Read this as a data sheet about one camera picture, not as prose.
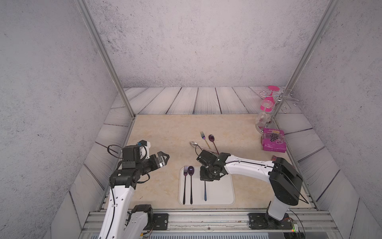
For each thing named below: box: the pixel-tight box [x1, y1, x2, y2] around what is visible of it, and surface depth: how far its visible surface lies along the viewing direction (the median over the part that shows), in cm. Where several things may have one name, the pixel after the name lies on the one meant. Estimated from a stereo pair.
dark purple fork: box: [182, 166, 188, 205], surface depth 91 cm
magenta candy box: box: [262, 127, 287, 153], surface depth 98 cm
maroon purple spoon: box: [208, 134, 220, 156], surface depth 107 cm
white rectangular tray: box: [178, 166, 236, 206], surface depth 84 cm
